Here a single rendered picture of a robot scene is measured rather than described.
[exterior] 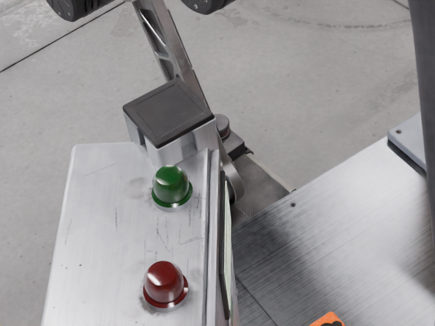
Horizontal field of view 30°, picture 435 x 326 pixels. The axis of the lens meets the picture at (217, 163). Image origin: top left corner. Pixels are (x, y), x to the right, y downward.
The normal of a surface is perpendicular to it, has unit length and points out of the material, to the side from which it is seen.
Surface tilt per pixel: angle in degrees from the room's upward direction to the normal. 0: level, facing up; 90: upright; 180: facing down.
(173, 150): 90
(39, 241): 0
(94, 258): 0
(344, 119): 0
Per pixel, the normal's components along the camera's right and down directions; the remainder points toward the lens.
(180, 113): -0.08, -0.65
